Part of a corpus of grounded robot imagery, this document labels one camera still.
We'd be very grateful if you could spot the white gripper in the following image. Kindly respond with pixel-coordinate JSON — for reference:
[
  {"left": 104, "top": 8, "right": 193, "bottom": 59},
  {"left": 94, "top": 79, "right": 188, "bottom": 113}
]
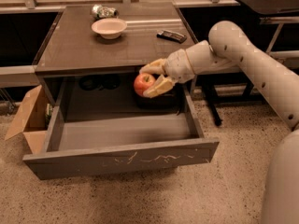
[{"left": 139, "top": 49, "right": 195, "bottom": 98}]

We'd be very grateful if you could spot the red apple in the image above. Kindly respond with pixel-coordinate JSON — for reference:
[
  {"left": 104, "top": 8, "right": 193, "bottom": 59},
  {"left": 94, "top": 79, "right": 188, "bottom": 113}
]
[{"left": 134, "top": 73, "right": 156, "bottom": 96}]

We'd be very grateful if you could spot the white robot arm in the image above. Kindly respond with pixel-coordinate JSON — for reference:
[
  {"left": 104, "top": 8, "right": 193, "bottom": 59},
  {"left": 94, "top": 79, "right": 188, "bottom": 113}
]
[{"left": 140, "top": 21, "right": 299, "bottom": 224}]

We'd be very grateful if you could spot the grey counter cabinet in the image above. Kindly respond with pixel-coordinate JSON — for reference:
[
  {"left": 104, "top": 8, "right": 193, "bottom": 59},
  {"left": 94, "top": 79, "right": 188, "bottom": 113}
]
[{"left": 33, "top": 2, "right": 206, "bottom": 117}]

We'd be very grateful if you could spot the open grey drawer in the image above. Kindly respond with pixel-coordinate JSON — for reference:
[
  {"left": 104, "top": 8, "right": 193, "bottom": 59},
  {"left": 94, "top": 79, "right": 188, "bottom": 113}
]
[{"left": 22, "top": 75, "right": 220, "bottom": 181}]

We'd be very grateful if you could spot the black remote-like bar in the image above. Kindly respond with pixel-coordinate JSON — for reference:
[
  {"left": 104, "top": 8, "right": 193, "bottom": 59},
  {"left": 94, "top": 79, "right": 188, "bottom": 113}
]
[{"left": 156, "top": 30, "right": 187, "bottom": 44}]

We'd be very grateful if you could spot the white paper bowl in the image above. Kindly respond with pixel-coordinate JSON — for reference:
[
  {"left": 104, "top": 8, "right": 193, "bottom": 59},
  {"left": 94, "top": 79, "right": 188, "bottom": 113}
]
[{"left": 92, "top": 18, "right": 127, "bottom": 39}]

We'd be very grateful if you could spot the crumpled chip bag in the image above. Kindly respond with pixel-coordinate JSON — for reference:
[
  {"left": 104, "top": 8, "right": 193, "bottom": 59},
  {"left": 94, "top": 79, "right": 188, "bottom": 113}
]
[{"left": 92, "top": 5, "right": 119, "bottom": 20}]

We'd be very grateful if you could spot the black side table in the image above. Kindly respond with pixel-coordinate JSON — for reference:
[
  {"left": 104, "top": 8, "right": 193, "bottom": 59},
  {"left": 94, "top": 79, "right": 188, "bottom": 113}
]
[{"left": 200, "top": 0, "right": 299, "bottom": 127}]

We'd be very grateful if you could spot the cardboard box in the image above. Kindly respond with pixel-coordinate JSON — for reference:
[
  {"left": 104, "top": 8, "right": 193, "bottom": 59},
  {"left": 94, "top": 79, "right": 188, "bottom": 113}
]
[{"left": 5, "top": 85, "right": 50, "bottom": 154}]

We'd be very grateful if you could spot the black coiled cable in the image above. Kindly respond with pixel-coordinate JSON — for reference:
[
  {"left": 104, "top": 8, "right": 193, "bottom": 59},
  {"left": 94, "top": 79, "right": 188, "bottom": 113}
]
[{"left": 78, "top": 74, "right": 121, "bottom": 91}]

